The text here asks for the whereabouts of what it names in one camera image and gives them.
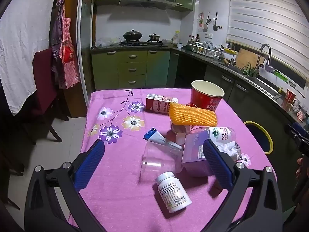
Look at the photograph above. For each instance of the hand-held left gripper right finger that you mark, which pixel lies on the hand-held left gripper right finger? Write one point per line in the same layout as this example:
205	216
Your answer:
217	164

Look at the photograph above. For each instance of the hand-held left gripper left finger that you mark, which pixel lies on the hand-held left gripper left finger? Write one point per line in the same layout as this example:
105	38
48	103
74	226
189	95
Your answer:
89	166

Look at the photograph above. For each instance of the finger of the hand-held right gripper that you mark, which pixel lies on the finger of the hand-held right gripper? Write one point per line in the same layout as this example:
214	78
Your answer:
299	135

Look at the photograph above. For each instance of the purple box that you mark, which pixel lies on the purple box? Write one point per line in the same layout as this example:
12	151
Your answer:
193	149

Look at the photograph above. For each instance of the clear plastic water bottle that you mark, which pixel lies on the clear plastic water bottle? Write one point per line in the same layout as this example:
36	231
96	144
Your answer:
222	135

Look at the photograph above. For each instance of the white pill bottle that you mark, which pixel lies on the white pill bottle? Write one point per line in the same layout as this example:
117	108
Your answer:
172	193

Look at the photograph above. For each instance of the pink plastic cup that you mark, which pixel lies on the pink plastic cup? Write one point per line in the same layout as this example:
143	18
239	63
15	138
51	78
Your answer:
178	127

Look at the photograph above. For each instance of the orange foam net sleeve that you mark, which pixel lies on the orange foam net sleeve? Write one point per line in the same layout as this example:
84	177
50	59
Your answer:
190	114

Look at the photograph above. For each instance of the clear plastic cup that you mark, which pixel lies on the clear plastic cup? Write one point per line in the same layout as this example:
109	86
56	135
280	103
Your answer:
157	159

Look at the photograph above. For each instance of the large red paper cup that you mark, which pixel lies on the large red paper cup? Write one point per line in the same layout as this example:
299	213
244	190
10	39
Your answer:
205	101

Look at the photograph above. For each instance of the white packet with blue end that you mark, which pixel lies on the white packet with blue end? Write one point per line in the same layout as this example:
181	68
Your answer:
154	136

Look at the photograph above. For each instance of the red milk carton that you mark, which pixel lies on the red milk carton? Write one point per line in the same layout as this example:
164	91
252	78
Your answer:
157	105

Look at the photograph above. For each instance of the person's right hand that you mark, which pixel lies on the person's right hand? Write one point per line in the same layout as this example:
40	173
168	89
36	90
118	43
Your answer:
300	161

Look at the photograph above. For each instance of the pink rag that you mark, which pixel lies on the pink rag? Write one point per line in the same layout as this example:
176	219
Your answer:
301	116

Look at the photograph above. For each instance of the pink floral tablecloth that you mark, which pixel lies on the pink floral tablecloth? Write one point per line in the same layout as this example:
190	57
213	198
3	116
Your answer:
120	193

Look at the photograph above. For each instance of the yellow pump dispenser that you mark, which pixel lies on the yellow pump dispenser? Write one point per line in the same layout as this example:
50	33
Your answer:
280	90

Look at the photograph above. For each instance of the steel sink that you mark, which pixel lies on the steel sink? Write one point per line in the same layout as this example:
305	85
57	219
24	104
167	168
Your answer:
268	87

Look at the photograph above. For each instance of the green plastic tray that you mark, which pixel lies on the green plastic tray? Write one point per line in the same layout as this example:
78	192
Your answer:
281	75

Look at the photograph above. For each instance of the purple tray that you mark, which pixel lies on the purple tray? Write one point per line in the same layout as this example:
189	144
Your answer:
270	68

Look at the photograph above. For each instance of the green vegetables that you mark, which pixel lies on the green vegetables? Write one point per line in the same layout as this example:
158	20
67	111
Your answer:
249	71

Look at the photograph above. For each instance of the tall steel faucet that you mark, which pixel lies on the tall steel faucet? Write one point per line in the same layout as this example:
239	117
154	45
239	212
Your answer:
260	55

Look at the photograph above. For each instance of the dark lower cabinets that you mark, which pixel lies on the dark lower cabinets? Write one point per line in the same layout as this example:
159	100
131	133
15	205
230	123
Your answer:
217	75

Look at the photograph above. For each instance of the wooden cutting board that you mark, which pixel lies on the wooden cutting board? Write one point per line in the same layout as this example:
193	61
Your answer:
246	59

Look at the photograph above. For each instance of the dark red chair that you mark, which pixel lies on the dark red chair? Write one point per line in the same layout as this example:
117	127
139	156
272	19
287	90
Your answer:
43	77

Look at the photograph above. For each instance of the small steel faucet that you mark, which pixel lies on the small steel faucet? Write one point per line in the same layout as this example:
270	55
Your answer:
232	58

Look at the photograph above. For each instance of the green lower cabinets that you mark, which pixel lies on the green lower cabinets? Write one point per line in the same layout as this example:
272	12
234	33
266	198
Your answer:
130	70

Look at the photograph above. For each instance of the red checked apron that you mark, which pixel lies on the red checked apron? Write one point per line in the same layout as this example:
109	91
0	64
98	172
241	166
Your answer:
68	60

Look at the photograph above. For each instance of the yellow sponge tray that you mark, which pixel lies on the yellow sponge tray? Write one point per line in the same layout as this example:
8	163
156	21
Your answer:
229	51

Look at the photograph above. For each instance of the glass sliding door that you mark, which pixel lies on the glass sliding door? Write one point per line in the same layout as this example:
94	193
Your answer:
85	53

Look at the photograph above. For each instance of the dish rack with dishes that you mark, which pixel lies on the dish rack with dishes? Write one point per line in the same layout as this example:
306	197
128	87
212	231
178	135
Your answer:
202	50

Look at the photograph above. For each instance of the dark stone countertop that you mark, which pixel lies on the dark stone countertop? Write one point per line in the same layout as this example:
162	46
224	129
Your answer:
183	50

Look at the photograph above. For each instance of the white window blind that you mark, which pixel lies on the white window blind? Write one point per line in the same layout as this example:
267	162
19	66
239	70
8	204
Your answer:
265	17

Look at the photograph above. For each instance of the white enamel mug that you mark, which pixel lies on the white enamel mug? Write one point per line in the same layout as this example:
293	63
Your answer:
179	46

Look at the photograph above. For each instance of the clear plastic bags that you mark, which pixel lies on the clear plastic bags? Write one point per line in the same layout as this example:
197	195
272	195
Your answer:
106	42

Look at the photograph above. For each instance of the dark sauce bottles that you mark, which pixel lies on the dark sauce bottles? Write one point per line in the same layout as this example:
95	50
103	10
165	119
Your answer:
196	38

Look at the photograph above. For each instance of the oil bottle with yellow cap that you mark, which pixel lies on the oil bottle with yellow cap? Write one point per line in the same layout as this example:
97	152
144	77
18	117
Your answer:
176	38

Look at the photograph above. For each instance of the white hanging cloth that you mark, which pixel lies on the white hanging cloth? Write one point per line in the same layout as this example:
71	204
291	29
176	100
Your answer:
19	53

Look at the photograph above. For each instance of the purple apron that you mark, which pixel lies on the purple apron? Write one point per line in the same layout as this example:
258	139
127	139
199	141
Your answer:
56	33

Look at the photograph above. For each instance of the black wok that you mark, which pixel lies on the black wok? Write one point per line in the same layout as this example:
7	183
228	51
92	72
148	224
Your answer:
132	36

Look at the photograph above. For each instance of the hanging black spatula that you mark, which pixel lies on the hanging black spatula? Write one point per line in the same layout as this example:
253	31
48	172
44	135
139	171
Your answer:
214	26

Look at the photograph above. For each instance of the hanging pale spatula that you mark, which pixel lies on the hanging pale spatula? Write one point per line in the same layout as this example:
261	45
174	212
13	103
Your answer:
205	25

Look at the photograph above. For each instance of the steel pot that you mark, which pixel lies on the steel pot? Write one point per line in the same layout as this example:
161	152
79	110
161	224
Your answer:
154	38

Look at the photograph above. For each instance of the wall sticker red print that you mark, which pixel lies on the wall sticker red print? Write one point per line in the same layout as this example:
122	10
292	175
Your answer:
200	20

